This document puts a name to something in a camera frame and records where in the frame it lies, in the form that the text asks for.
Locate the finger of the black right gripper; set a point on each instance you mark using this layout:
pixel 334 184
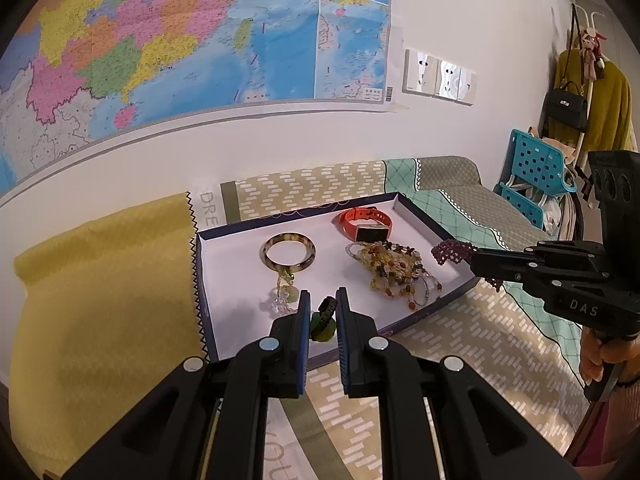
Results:
pixel 497 265

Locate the green jade pendant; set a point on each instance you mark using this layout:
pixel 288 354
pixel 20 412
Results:
pixel 287 292

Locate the patterned beige bed sheet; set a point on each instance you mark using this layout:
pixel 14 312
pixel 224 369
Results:
pixel 325 434

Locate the teal grey quilt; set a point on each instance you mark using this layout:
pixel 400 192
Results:
pixel 449 190

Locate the white coat rack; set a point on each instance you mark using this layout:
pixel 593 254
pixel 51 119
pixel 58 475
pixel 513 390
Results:
pixel 589 40

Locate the white wall socket panel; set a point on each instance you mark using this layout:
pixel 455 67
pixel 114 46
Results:
pixel 426 75

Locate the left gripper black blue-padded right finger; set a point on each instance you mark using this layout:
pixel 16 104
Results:
pixel 438 419

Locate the colourful wall map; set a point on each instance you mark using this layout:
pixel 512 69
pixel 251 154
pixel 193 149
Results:
pixel 80 71

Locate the yellow bed blanket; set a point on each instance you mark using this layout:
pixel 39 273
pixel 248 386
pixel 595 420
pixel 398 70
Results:
pixel 110 310

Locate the orange smart watch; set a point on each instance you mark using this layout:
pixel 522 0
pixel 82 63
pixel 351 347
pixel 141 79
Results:
pixel 365 224

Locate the black handbag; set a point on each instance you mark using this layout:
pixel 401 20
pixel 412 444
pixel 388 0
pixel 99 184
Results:
pixel 568 108

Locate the mustard yellow coat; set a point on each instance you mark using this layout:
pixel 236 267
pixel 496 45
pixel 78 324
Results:
pixel 609 125

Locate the person's right hand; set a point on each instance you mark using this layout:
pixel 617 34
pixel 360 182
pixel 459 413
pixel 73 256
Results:
pixel 594 354

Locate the gold tortoise bangle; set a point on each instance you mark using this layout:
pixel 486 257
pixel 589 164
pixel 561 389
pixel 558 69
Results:
pixel 288 252

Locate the blue plastic chair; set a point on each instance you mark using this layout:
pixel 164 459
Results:
pixel 538 183

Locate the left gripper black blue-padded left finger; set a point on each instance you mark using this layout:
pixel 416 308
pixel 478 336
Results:
pixel 207 420

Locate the navy jewelry box tray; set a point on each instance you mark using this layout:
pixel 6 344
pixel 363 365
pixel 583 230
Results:
pixel 237 289

